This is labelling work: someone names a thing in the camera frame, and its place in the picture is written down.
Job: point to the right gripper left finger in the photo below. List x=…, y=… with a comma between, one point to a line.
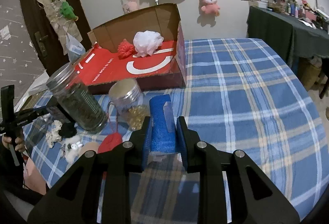
x=132, y=155

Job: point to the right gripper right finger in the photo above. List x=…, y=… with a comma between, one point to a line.
x=197, y=155

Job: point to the red yarn ball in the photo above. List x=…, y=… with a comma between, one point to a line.
x=110, y=142

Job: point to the blue foam roller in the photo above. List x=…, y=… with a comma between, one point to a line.
x=164, y=129

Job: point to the cream fuzzy scrunchie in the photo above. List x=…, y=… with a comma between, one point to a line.
x=52, y=134

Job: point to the person's left hand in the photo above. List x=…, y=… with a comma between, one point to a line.
x=19, y=143

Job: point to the round beige powder puff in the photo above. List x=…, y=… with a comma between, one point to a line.
x=89, y=146

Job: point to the black scrunchie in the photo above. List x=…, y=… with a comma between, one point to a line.
x=67, y=130

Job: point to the white fluffy plush toy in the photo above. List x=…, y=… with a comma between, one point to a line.
x=72, y=148

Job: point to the short jar gold contents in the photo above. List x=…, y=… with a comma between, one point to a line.
x=128, y=99

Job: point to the tall jar dark contents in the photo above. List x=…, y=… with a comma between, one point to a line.
x=74, y=96

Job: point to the blue plaid tablecloth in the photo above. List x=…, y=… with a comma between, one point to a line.
x=239, y=94

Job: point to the plastic bag on door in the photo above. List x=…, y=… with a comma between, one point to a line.
x=74, y=48

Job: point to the red knitted ball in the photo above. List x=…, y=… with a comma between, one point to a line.
x=125, y=49

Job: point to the red cardboard box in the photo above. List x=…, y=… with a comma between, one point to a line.
x=101, y=67

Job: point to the white mesh bath pouf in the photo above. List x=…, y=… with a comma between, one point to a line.
x=146, y=43

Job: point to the green plush on door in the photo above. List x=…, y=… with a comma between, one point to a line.
x=68, y=12

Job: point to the pink bear plush right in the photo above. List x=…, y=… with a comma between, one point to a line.
x=209, y=7

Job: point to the dark green side table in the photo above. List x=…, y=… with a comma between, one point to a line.
x=286, y=35

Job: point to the pale pink plush left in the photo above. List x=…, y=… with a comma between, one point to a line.
x=130, y=6

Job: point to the dark wooden door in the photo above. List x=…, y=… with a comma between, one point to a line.
x=47, y=28

